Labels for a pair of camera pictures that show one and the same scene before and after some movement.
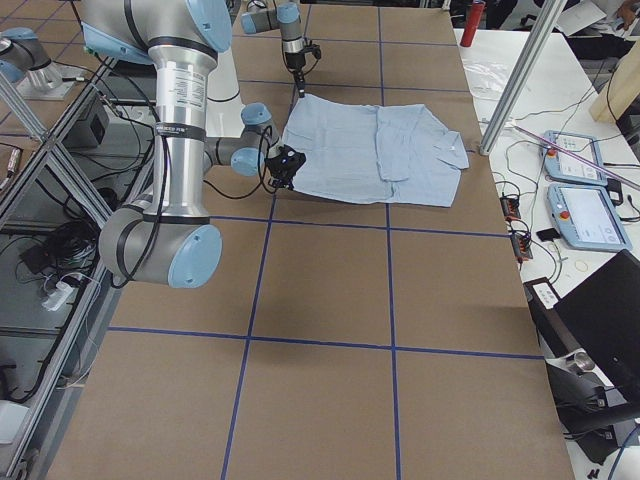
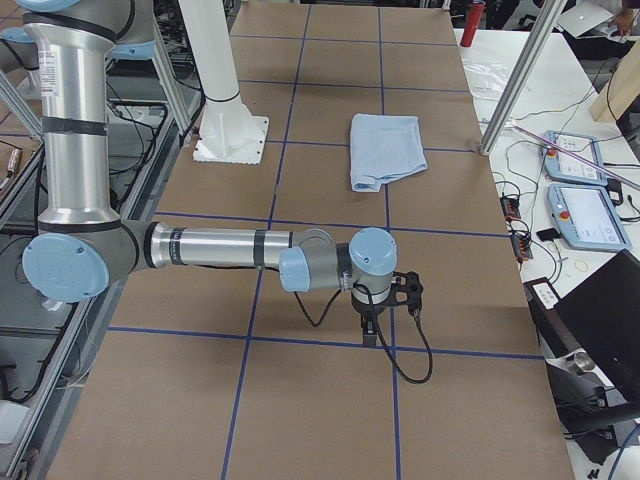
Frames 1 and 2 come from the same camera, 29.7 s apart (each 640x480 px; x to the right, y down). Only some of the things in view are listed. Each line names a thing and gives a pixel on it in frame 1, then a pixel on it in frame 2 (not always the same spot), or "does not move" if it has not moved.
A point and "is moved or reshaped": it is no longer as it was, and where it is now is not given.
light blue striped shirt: [392, 153] is moved or reshaped
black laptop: [590, 340] does not move
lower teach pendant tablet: [587, 218] does not move
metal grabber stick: [512, 124] does not move
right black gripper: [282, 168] to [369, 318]
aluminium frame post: [523, 74] does not move
